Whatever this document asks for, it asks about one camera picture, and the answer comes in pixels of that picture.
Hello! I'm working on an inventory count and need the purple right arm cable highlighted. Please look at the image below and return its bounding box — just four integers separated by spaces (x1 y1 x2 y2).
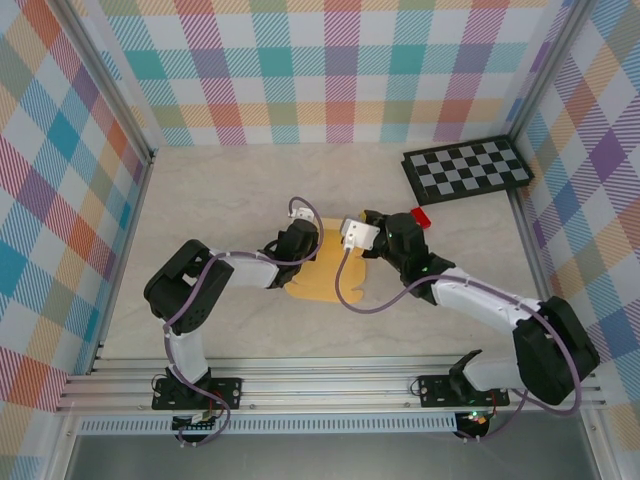
335 247 584 444

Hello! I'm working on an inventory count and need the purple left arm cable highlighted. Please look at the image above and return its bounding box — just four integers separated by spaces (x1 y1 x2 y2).
162 195 324 448

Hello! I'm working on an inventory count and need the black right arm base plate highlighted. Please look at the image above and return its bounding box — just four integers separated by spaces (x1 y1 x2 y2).
417 374 511 407

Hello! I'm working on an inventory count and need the slotted grey cable duct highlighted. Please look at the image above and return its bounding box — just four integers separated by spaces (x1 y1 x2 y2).
78 418 459 435

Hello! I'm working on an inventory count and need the black grey checkerboard panel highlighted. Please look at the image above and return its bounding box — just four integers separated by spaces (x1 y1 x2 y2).
401 134 535 206

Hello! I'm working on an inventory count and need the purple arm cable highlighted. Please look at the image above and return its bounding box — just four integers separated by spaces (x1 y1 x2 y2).
335 247 584 444
162 195 324 448

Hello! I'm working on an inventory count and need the yellow cardboard paper box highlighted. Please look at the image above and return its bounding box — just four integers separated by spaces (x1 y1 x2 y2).
284 216 370 306

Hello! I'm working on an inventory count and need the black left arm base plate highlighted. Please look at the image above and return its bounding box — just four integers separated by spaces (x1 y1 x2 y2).
151 377 244 411

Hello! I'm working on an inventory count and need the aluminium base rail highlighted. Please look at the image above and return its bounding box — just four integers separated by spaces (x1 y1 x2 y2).
54 355 609 415

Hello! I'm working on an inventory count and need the aluminium corner post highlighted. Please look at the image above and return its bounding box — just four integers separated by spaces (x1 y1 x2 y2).
58 0 157 166
507 0 596 142

